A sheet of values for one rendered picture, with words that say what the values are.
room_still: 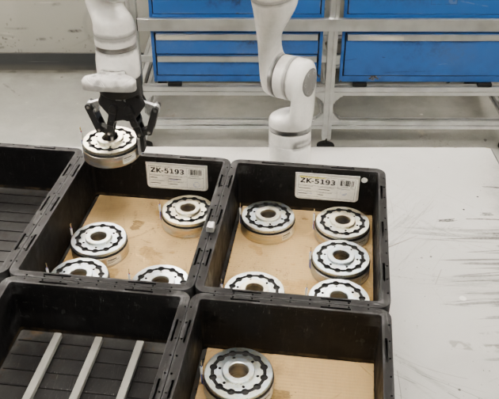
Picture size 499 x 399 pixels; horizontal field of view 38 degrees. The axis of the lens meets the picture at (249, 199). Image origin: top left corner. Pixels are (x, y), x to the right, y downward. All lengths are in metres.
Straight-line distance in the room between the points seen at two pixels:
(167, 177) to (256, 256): 0.26
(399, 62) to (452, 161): 1.33
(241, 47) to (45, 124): 1.08
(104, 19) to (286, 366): 0.63
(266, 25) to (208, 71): 1.77
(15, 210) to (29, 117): 2.23
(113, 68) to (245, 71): 1.96
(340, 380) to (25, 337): 0.51
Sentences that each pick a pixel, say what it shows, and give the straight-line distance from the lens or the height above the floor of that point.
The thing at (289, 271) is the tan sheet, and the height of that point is 0.83.
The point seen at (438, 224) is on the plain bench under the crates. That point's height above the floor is 0.70.
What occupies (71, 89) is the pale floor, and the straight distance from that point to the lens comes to 4.00.
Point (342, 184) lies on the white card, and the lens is 1.44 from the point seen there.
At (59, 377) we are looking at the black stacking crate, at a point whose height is 0.83.
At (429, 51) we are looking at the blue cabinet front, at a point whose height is 0.46.
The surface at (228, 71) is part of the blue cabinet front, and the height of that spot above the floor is 0.37.
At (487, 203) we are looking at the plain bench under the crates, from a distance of 1.81.
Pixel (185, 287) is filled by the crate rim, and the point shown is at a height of 0.93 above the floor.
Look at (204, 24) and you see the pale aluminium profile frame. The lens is 3.07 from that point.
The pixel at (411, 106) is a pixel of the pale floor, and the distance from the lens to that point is 3.80.
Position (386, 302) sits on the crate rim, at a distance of 1.13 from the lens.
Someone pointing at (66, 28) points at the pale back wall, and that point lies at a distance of 4.15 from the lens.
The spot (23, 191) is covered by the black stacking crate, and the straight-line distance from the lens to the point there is 1.60.
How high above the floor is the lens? 1.67
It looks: 34 degrees down
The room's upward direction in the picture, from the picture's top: straight up
